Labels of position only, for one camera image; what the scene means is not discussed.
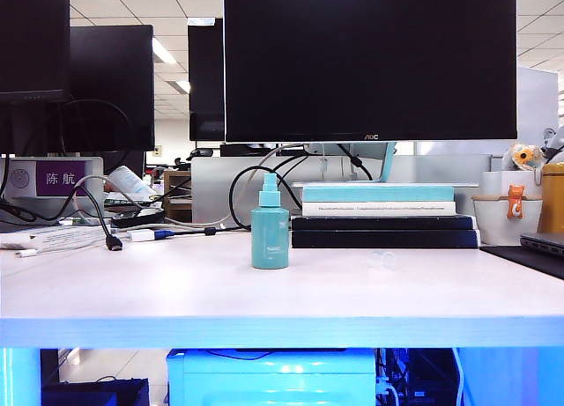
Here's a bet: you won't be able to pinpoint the white arched cable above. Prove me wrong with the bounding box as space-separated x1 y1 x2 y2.
71 173 151 213

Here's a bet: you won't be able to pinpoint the grey white figurine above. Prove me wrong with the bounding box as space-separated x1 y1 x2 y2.
544 126 564 165

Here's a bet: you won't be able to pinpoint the brown wooden drawer box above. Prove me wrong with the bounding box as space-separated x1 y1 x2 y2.
162 170 193 222

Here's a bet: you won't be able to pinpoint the grey laptop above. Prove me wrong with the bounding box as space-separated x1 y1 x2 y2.
519 232 564 258

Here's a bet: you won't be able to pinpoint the pale teal monitor stand neck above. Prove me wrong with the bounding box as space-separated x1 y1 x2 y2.
376 141 400 183

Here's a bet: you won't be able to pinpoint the printed paper sheets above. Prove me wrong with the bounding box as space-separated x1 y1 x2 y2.
0 225 111 251

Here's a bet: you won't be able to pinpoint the white monitor base plate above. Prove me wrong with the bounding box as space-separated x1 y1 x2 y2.
292 181 480 188

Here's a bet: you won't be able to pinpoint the clear plastic sprayer lid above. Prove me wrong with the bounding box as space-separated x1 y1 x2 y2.
368 249 397 271

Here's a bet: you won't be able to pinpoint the white drawer cabinet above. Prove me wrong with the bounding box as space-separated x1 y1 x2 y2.
166 348 378 406

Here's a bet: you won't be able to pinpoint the thin black box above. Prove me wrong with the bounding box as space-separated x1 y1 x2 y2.
290 215 478 231

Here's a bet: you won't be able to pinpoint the white partition board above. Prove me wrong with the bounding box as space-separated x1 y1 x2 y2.
517 66 560 137

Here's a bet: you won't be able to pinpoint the teal book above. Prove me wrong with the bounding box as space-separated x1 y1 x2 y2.
302 186 455 203

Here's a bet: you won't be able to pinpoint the black cable with ferrite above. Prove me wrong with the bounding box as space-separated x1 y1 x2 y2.
169 223 253 238

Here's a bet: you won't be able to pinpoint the flat black device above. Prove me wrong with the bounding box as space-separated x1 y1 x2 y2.
109 214 164 229

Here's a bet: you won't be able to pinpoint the black HDMI cable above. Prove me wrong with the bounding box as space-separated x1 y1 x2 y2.
0 183 124 253

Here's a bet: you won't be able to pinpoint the white adapter with blue plug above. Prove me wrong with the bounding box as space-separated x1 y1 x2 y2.
127 229 171 242

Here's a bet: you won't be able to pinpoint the plush toy with flower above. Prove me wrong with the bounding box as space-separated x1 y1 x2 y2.
508 142 544 172

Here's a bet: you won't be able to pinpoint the yellow canister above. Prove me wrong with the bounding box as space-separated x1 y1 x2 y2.
538 162 564 234

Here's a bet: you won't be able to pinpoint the large black AOC monitor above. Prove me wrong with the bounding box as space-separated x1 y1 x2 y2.
223 0 518 143

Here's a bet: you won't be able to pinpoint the looped black cable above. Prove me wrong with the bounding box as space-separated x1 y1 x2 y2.
228 152 309 231

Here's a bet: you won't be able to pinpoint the grey desk divider panel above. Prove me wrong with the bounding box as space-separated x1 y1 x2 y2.
190 154 493 225

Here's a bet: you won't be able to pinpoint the thick black box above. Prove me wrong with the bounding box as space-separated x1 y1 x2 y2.
290 229 480 249

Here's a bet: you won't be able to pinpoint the black monitor with button row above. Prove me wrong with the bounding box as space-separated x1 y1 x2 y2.
0 0 71 156

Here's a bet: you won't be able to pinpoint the white lotion tube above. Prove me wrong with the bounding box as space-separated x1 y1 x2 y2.
108 166 155 198

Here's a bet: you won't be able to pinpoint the narrow black glossy monitor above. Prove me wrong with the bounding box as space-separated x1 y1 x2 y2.
188 18 226 142

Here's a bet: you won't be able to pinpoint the orange cat figure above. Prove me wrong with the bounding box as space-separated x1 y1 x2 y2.
506 184 528 220

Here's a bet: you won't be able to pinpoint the black monitor matte back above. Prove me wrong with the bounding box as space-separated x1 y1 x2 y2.
69 25 155 152

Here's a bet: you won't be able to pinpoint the long grey-white cable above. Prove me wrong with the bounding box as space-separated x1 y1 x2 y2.
162 144 305 231

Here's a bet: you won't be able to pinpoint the white book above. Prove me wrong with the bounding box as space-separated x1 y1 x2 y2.
301 200 457 217

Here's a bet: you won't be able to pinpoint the black monitor power cable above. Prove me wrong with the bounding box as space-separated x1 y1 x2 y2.
338 143 374 181

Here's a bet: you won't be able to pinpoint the teal spray bottle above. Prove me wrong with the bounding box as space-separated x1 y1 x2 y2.
250 173 292 270

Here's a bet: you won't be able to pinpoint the purple and white name sign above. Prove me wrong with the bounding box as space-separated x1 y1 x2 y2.
8 157 105 200

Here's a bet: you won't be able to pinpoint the black bag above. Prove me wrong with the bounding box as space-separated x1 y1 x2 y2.
41 378 150 406

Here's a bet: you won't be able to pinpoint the black mouse pad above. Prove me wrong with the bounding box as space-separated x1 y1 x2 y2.
479 245 564 280

